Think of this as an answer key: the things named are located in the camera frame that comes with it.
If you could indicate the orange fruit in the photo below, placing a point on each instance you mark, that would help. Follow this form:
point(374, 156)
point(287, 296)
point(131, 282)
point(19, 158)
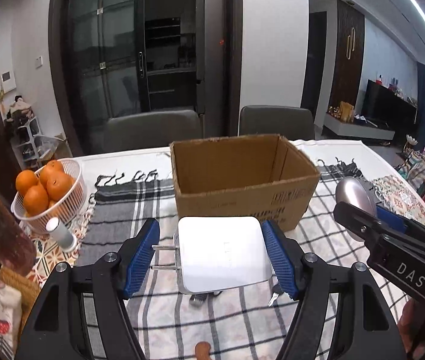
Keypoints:
point(25, 180)
point(36, 200)
point(58, 184)

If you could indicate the white fruit basket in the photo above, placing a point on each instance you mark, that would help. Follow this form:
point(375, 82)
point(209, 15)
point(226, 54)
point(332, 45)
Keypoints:
point(66, 208)

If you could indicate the black television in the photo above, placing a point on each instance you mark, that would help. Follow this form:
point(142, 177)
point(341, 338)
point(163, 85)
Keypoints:
point(387, 110)

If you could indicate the black sliding glass door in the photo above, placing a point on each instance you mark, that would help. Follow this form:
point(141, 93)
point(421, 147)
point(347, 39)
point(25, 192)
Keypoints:
point(118, 61)

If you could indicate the silver egg-shaped case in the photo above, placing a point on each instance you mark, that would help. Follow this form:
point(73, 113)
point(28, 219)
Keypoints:
point(351, 191)

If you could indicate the grey dining chair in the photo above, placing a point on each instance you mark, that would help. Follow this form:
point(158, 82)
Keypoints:
point(151, 130)
point(291, 122)

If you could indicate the person right hand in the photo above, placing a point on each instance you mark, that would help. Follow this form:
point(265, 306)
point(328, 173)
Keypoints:
point(406, 325)

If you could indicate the brown wooden handle piece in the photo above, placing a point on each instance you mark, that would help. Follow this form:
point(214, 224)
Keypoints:
point(202, 351)

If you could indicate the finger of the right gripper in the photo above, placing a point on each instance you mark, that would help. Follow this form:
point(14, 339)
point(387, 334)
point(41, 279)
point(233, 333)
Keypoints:
point(370, 229)
point(394, 221)

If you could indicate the brown cardboard box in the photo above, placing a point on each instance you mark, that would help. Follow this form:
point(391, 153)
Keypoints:
point(264, 176)

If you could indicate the white cylindrical speaker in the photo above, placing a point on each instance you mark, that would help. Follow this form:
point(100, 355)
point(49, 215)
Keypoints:
point(65, 239)

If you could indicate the grey dining chair right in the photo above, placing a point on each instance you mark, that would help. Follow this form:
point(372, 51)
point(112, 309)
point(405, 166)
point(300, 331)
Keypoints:
point(291, 122)

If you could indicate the woven wicker box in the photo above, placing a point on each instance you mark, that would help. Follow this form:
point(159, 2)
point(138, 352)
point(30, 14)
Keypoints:
point(29, 291)

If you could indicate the grey dining chair left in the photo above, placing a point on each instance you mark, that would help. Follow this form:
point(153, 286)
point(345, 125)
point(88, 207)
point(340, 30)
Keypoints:
point(151, 130)

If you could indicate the white shelf with clutter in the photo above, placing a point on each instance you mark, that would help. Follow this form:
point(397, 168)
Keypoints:
point(31, 147)

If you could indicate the plaid grey white tablecloth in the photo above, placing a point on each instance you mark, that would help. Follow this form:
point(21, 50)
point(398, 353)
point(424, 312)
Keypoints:
point(224, 298)

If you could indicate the floral patterned cloth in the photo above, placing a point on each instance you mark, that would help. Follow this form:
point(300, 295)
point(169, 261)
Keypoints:
point(396, 197)

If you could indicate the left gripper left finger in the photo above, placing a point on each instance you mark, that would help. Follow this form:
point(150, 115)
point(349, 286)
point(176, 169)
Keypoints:
point(57, 325)

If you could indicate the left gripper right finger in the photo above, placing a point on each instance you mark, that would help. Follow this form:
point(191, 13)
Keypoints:
point(363, 325)

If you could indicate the key with black head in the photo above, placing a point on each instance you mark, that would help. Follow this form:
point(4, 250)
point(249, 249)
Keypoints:
point(276, 293)

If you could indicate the white power adapter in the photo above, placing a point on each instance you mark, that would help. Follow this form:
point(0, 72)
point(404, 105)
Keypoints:
point(216, 253)

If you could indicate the black rectangular flashlight tool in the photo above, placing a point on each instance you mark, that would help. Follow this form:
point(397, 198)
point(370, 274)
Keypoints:
point(197, 300)

